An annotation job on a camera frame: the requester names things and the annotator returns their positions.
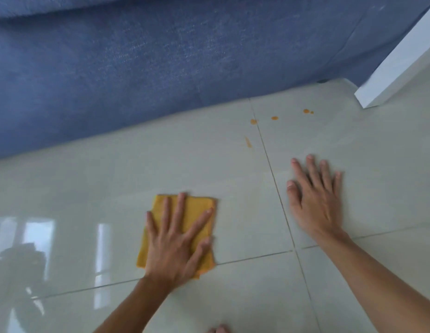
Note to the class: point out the person's left middle finger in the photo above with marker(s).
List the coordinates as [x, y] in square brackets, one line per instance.
[181, 213]

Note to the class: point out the person's right middle finger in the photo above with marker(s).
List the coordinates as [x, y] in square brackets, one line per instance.
[314, 171]

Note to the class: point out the person's right hand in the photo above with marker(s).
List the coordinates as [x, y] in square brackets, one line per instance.
[319, 211]

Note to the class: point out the orange liquid streak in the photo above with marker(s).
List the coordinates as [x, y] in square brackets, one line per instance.
[248, 142]

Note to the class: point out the yellow cleaning cloth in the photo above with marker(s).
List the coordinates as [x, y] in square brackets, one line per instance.
[195, 208]

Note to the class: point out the person's left forearm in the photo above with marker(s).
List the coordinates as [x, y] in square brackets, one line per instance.
[135, 308]

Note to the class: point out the person's right thumb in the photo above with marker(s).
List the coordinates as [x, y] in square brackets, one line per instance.
[294, 196]

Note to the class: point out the person's left hand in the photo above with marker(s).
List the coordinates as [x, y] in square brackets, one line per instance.
[169, 253]

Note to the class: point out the person's right forearm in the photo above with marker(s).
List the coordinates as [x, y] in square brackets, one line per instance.
[378, 284]

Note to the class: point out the white furniture panel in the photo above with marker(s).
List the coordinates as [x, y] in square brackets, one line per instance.
[395, 69]

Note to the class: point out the person's left thumb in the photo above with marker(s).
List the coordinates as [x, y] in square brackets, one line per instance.
[202, 250]

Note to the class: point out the blue fabric sofa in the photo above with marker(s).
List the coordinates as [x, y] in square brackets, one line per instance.
[166, 65]

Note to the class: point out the person's left little finger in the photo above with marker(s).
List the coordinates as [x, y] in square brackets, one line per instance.
[151, 225]

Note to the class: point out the person's right little finger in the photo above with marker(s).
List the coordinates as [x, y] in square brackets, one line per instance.
[337, 185]

